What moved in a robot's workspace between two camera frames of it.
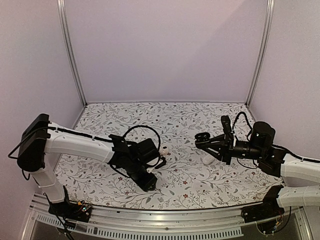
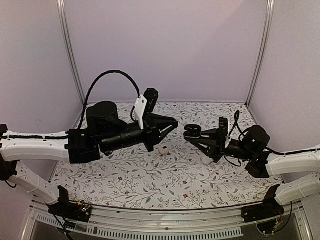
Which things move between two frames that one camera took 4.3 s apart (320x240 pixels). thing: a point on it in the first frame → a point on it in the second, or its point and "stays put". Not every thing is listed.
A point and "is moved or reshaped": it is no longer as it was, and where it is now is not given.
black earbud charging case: x=202 y=139 is moved or reshaped
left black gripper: x=146 y=184 → x=153 y=124
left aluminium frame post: x=61 y=6 stays put
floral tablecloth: x=185 y=180 stays put
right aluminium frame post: x=263 y=51 stays put
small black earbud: x=155 y=163 → x=145 y=103
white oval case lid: x=208 y=159 stays put
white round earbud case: x=164 y=149 stays put
